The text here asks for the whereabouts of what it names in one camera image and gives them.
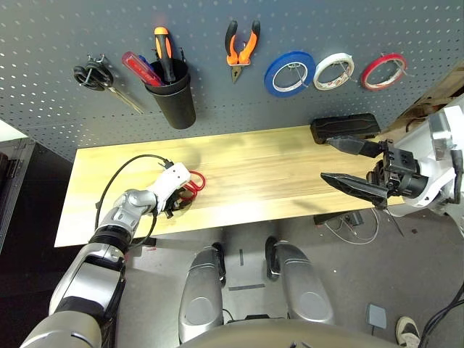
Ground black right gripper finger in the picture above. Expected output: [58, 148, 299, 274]
[327, 134, 385, 159]
[320, 172, 391, 210]

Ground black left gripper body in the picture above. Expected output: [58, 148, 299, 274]
[165, 187, 194, 219]

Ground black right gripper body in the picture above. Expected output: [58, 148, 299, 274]
[365, 139, 429, 199]

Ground red handled scissors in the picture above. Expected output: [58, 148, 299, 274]
[179, 170, 207, 201]

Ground red tape roll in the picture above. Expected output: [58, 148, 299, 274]
[360, 53, 409, 91]

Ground red handled screwdriver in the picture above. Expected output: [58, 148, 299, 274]
[121, 51, 162, 87]

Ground orange black pliers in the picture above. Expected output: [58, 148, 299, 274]
[224, 20, 262, 83]

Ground grey metal pegboard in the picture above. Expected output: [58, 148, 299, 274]
[0, 0, 464, 162]

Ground black tool case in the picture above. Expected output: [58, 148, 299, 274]
[310, 112, 381, 145]

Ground white tape roll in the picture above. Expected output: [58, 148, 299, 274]
[312, 52, 355, 91]

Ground black plastic cup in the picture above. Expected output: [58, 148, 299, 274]
[144, 59, 197, 131]

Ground silver left robot leg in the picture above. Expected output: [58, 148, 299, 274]
[178, 241, 228, 344]

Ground silver robot leg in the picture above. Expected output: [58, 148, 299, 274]
[265, 235, 334, 326]
[178, 241, 228, 344]

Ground blue tape roll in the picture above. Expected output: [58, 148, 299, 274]
[263, 50, 315, 98]

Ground silver right robot leg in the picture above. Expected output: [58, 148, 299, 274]
[265, 235, 334, 326]

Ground grey foot pedal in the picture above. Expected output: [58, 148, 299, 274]
[365, 303, 389, 330]

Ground orange black screwdriver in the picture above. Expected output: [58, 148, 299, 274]
[153, 26, 178, 83]

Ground white sneaker on foot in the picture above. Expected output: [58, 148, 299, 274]
[394, 315, 421, 348]

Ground grey robot torso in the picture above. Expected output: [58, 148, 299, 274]
[181, 318, 410, 348]

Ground black equipment case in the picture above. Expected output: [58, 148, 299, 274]
[0, 139, 36, 251]

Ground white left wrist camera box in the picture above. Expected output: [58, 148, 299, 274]
[146, 162, 192, 213]

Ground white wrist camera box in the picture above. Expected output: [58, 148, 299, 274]
[398, 107, 461, 208]
[146, 162, 192, 213]

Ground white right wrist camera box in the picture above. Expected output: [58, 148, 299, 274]
[398, 107, 461, 208]

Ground black table support bracket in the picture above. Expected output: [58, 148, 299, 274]
[313, 212, 363, 228]

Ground white floor cables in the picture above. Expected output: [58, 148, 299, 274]
[324, 208, 381, 246]

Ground white frame shelf unit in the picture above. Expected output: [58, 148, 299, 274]
[387, 59, 464, 131]

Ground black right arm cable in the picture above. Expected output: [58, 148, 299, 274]
[418, 148, 464, 348]

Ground black handled scissors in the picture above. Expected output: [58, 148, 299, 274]
[72, 53, 148, 115]

